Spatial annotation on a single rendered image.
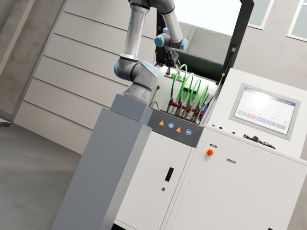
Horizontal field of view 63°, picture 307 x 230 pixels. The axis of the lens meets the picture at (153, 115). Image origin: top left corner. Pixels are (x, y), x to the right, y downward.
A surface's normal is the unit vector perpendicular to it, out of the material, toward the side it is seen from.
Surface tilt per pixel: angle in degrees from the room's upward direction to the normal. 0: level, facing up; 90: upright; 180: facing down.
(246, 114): 76
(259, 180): 90
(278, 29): 90
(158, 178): 90
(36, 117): 90
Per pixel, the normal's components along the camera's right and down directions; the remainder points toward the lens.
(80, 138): -0.20, -0.15
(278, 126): -0.12, -0.37
